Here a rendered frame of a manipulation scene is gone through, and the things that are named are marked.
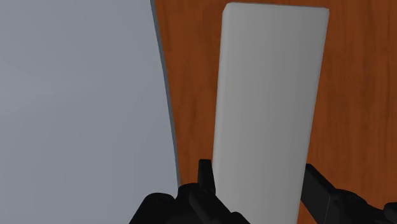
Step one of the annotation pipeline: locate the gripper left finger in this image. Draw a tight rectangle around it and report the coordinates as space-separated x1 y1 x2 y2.
129 158 251 224

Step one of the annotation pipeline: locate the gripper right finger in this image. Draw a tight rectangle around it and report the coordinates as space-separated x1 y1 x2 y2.
300 163 397 224

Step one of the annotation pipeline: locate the white rectangular block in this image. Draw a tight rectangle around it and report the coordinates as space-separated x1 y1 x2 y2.
211 2 330 224

